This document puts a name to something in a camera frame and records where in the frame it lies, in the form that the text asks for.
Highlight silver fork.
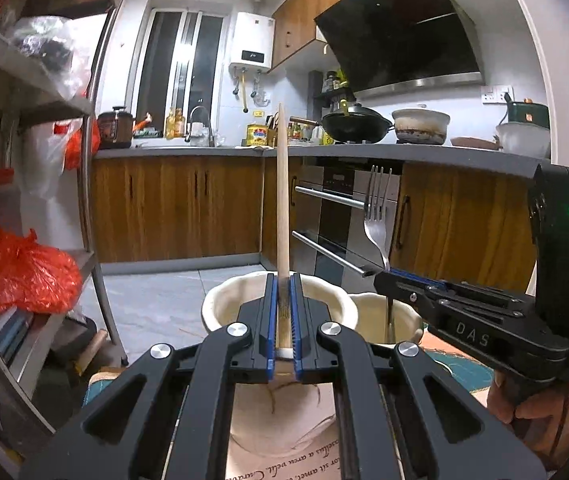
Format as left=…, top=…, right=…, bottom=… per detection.
left=362, top=164, right=396, bottom=340

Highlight window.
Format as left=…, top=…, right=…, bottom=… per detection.
left=132, top=9, right=225, bottom=140

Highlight kitchen faucet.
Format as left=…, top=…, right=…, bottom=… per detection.
left=185, top=105, right=215, bottom=148

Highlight white ceramic pot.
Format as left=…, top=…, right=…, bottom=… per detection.
left=391, top=108, right=450, bottom=145

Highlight white plastic bag hanging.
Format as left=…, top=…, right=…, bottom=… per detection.
left=20, top=118, right=82, bottom=200

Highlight built-in oven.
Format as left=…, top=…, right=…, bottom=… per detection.
left=291, top=157, right=401, bottom=292

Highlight white bowl on counter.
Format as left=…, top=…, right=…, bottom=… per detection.
left=496, top=122, right=551, bottom=158

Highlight yellow oil container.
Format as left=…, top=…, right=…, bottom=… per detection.
left=245, top=124, right=269, bottom=146

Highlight clear bag on shelf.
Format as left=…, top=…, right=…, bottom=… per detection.
left=7, top=15, right=91, bottom=101

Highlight person right hand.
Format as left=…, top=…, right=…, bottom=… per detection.
left=487, top=370, right=569, bottom=471

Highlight wooden chopstick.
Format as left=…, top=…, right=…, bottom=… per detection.
left=277, top=103, right=292, bottom=356

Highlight orange bag hanging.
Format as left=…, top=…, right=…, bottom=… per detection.
left=53, top=119, right=102, bottom=172

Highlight wooden lower cabinets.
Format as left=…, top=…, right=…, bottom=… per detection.
left=91, top=155, right=536, bottom=292

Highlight black wok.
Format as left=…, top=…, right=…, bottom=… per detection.
left=321, top=99, right=395, bottom=144

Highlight white water heater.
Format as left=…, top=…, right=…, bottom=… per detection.
left=228, top=12, right=276, bottom=73

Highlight black range hood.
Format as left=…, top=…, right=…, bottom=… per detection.
left=315, top=0, right=484, bottom=92

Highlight metal storage shelf rack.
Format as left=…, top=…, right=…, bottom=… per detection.
left=0, top=0, right=130, bottom=470

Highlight red plastic bag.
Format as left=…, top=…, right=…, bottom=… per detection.
left=0, top=229, right=83, bottom=314

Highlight dark electric pressure cooker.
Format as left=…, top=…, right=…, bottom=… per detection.
left=97, top=106, right=134, bottom=150

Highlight white ceramic floral utensil holder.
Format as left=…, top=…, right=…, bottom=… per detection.
left=201, top=270, right=425, bottom=461

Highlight printed quilted table mat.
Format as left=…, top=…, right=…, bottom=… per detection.
left=83, top=334, right=493, bottom=479

